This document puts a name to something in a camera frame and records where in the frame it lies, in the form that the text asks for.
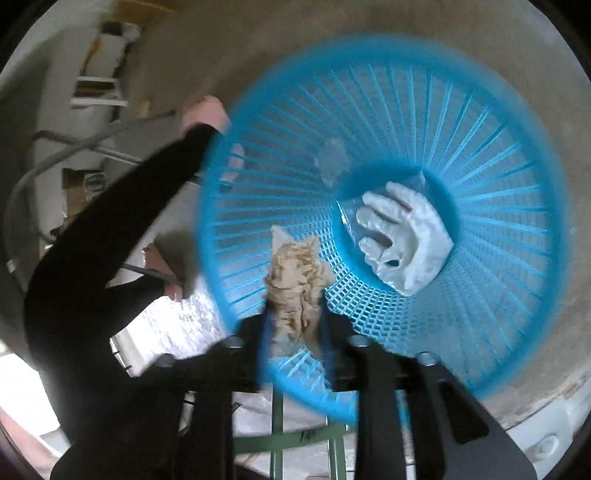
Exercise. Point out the person's left leg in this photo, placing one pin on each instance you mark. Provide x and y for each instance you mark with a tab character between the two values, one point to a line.
115	194

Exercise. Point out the white glove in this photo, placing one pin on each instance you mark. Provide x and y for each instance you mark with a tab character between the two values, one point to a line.
406	240

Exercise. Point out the blue plastic basket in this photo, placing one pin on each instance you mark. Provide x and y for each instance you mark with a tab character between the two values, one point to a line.
485	161

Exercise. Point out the brown tissue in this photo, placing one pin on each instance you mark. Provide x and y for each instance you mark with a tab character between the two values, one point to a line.
295	277

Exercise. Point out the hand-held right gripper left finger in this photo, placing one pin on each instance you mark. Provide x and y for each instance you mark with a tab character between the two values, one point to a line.
265	332

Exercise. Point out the green metal frame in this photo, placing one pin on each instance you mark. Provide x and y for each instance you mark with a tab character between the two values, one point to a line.
277	438

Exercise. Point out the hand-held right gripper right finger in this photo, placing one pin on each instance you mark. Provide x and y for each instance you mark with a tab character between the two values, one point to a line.
325	341

